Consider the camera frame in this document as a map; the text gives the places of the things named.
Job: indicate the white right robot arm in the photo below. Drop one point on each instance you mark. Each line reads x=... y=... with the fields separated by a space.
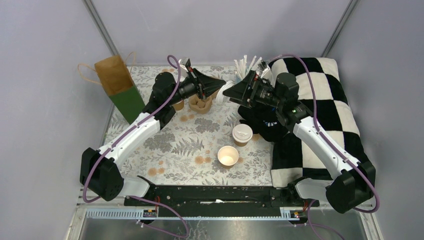
x=352 y=181

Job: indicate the green brown paper bag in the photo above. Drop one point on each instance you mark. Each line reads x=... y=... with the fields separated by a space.
x=115 y=78

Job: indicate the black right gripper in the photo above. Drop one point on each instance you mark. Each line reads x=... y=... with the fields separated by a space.
x=240 y=92

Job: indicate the black white checkered blanket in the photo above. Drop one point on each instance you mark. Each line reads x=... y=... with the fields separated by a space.
x=317 y=78

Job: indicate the black cloth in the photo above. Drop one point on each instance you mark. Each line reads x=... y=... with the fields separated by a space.
x=262 y=120

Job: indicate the stack of brown paper cups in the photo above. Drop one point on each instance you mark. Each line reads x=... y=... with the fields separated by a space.
x=179 y=105

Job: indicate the stack of white cup lids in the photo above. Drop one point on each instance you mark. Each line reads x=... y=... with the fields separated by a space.
x=220 y=97

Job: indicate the white wrapped straws bundle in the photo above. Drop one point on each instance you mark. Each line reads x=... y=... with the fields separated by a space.
x=244 y=66

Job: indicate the brown pulp cup carrier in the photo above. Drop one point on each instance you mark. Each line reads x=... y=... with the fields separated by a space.
x=200 y=106

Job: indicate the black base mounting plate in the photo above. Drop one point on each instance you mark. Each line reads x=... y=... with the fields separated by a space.
x=227 y=201

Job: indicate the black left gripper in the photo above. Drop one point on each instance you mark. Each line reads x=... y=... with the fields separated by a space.
x=204 y=85

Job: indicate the brown paper cup with lid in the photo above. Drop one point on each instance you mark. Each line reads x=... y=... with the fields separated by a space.
x=242 y=134

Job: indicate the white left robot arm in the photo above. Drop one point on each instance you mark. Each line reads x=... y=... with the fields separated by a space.
x=100 y=168

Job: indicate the blue straw holder cup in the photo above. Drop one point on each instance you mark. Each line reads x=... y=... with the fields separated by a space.
x=237 y=79

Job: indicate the floral table mat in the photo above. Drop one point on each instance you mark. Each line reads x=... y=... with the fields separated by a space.
x=185 y=152

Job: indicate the aluminium frame rail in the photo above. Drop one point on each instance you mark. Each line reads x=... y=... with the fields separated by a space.
x=125 y=218

